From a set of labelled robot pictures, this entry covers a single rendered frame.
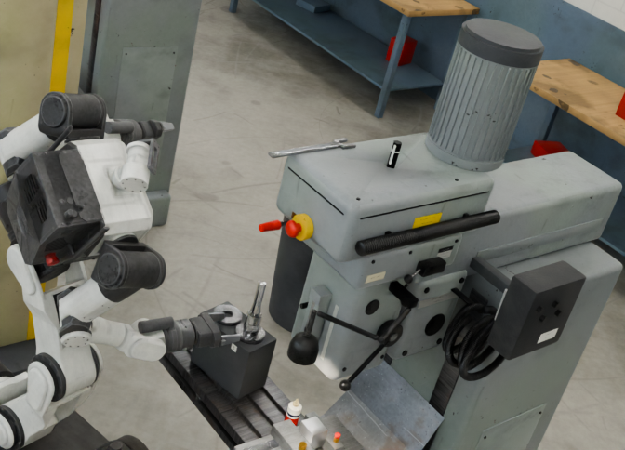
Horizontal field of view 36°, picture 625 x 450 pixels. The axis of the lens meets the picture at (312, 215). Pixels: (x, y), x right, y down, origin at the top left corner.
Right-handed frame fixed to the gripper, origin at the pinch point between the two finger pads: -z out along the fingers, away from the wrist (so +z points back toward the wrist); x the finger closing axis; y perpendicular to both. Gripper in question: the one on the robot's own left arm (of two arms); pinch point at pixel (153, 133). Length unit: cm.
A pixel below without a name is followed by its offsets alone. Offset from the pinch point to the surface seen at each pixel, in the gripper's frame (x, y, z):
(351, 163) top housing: 75, -40, 34
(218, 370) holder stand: -10, -74, -2
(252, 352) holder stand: 7, -73, 1
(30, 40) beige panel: -55, 60, -24
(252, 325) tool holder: 9, -65, -1
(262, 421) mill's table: 0, -93, -1
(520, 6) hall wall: 8, 92, -467
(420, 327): 62, -82, 4
